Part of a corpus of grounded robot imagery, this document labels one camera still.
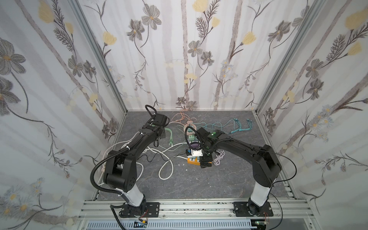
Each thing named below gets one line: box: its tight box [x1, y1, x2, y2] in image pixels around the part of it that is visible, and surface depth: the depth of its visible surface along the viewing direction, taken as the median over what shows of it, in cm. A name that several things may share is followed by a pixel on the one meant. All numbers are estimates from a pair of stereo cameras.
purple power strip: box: [190, 143, 200, 149], surface depth 78 cm
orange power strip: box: [186, 156, 201, 166], surface depth 92 cm
